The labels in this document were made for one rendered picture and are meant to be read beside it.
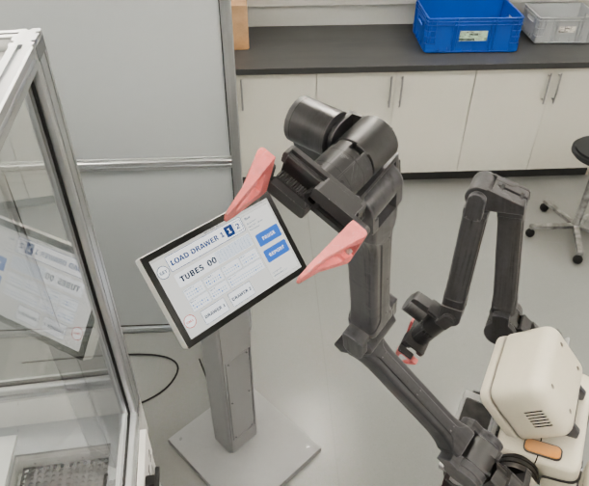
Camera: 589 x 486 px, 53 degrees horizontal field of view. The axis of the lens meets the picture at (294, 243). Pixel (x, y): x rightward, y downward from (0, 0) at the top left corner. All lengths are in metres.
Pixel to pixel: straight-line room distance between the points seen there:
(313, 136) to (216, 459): 2.16
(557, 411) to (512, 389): 0.09
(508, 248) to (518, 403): 0.35
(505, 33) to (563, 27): 0.44
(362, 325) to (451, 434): 0.34
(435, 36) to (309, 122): 3.34
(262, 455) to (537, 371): 1.62
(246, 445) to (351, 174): 2.19
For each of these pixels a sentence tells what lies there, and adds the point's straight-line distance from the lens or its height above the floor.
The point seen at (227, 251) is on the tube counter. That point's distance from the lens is 1.94.
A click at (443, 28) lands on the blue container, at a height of 1.06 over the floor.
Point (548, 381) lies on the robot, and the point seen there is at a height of 1.38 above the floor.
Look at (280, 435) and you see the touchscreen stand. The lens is 2.76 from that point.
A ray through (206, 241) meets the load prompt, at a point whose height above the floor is 1.16.
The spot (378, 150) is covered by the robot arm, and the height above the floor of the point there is 2.02.
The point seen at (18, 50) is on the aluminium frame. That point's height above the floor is 1.98.
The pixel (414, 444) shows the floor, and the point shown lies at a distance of 2.83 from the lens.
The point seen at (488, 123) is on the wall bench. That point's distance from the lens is 4.23.
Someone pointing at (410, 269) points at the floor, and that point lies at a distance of 3.60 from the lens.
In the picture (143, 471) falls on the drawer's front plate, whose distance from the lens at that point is 1.69.
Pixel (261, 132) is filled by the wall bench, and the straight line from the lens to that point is 3.98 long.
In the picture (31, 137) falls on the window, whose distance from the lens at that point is 1.07.
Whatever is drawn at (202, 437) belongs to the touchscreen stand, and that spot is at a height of 0.04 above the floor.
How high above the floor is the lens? 2.35
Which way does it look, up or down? 39 degrees down
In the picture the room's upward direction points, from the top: straight up
